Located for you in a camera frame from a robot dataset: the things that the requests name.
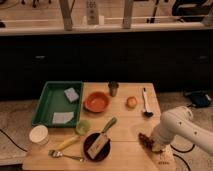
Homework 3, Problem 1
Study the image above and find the red orange bowl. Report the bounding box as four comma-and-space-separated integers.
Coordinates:
84, 92, 109, 113

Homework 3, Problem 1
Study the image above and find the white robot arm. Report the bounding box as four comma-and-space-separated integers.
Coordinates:
151, 106, 213, 156

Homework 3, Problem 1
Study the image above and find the blue grey sponge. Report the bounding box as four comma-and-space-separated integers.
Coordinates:
64, 88, 79, 102

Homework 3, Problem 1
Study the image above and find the silver metal fork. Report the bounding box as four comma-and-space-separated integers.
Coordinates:
48, 150, 85, 162

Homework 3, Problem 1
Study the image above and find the yellow handled utensil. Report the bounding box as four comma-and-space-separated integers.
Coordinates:
56, 135, 80, 151

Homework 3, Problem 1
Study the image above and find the dark blue bag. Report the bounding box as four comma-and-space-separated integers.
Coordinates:
190, 92, 211, 108

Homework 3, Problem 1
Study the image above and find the small green cup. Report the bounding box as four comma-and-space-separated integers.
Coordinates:
76, 120, 90, 136

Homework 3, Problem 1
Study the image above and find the green handled spatula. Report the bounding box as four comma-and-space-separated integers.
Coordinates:
87, 117, 117, 159

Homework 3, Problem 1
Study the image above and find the black power cable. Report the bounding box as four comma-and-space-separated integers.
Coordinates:
170, 143, 197, 171

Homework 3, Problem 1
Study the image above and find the dark metal cup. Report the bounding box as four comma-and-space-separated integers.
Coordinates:
108, 81, 119, 97

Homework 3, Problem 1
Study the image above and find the dark grape bunch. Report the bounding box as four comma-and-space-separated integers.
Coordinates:
138, 133, 162, 153

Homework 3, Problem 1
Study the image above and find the grey folded cloth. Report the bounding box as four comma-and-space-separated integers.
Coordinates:
52, 112, 74, 124

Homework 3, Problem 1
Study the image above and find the green plastic tray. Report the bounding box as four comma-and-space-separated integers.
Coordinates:
32, 81, 83, 128

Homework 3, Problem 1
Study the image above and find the orange peach fruit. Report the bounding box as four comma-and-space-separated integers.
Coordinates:
126, 96, 137, 109

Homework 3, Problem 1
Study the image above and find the white round container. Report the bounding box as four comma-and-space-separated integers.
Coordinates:
29, 125, 49, 145

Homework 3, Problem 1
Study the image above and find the black white ladle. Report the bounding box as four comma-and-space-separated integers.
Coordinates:
142, 89, 153, 118

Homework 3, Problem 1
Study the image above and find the black round plate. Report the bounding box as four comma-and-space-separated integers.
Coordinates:
83, 133, 111, 162

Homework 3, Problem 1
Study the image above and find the black cable left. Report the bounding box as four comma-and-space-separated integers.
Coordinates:
0, 128, 29, 153

